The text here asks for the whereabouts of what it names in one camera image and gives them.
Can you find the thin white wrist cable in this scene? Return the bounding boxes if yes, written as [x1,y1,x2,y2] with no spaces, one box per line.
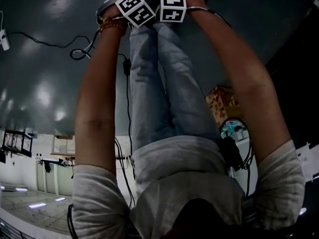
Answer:
[186,6,233,28]

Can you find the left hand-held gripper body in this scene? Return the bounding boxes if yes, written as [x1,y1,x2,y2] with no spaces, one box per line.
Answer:
[115,0,156,28]

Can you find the person's grey shirt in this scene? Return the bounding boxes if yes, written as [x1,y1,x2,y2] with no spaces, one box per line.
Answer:
[71,134,306,239]

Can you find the black cable with inline box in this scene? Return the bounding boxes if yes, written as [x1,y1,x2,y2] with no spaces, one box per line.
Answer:
[117,53,133,156]

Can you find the beaded bracelet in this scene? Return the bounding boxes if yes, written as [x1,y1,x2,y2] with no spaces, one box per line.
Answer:
[98,16,127,35]

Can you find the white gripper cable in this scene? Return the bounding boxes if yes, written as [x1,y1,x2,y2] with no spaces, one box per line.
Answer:
[69,28,101,61]

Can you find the person's left hand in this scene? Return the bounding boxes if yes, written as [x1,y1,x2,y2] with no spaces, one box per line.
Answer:
[101,6,125,20]

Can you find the white power strip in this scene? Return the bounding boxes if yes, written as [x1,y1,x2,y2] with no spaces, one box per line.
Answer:
[0,28,11,51]

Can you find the white paper sheet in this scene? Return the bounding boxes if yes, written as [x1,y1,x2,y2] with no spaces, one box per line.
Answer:
[295,142,319,182]

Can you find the person's right forearm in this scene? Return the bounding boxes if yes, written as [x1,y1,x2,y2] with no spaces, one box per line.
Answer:
[185,0,293,167]

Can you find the black floor cable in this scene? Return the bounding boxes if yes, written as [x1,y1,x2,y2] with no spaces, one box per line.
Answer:
[9,31,96,50]

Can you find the person's blue jeans legs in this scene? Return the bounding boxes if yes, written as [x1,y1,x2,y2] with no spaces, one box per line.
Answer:
[128,21,222,154]

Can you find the black metal rack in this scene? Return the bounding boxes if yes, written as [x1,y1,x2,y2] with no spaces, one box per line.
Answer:
[1,129,33,158]

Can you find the person's left forearm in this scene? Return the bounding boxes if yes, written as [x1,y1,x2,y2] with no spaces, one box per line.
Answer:
[74,17,128,176]

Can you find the colourful printed cardboard box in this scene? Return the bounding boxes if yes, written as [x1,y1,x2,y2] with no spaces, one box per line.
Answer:
[205,86,240,128]

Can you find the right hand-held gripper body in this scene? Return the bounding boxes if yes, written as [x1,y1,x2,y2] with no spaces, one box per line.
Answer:
[159,0,187,23]

